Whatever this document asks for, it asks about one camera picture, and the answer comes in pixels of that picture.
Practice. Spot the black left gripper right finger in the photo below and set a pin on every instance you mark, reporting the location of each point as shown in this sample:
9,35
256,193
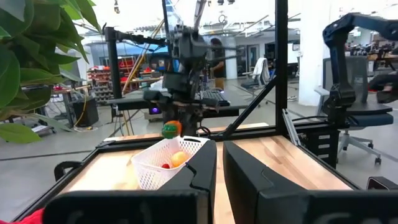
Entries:
245,180

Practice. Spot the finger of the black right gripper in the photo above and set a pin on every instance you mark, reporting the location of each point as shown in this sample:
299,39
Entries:
168,115
191,124

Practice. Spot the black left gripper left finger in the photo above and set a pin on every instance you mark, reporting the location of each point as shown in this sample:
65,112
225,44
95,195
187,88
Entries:
202,168

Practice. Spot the orange toy carrot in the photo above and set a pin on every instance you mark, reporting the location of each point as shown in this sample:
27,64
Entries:
171,130

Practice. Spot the yellow toy lemon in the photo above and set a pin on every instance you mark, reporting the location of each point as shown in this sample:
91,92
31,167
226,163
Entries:
178,159

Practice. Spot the red toy strawberry green top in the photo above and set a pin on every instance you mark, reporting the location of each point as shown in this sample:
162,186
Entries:
165,166

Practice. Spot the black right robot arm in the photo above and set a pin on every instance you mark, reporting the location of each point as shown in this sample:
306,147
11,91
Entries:
189,46

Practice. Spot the blue black background robot arm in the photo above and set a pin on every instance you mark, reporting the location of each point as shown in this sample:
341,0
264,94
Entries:
339,93

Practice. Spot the backlit keyboard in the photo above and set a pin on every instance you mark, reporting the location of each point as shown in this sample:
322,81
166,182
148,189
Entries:
214,96

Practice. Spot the grey desk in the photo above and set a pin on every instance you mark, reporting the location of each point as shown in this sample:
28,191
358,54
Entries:
133,104

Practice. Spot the person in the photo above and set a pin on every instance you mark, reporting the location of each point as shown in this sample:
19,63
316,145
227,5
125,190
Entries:
217,62
385,82

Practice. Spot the white plastic basket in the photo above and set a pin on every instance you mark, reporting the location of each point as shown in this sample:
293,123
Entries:
149,168

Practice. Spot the red parts shelf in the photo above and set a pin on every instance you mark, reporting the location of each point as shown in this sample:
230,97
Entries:
102,81

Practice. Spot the office chair with white cloth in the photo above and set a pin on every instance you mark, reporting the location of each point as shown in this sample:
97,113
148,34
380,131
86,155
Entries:
259,71

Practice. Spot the black computer case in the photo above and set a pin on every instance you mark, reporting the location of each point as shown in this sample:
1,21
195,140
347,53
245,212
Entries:
85,112

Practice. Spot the black drawer cabinet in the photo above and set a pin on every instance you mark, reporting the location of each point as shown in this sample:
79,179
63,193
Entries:
323,146

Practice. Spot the black clamp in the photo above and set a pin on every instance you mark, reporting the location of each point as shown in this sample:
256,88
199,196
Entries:
59,169

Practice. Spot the grey blue office chair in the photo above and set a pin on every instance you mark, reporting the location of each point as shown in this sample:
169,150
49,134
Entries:
367,119

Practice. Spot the green leafy plant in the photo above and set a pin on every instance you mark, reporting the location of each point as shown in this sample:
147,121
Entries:
25,62

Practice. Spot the red cloth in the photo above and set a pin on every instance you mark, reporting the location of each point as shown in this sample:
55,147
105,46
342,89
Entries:
28,219

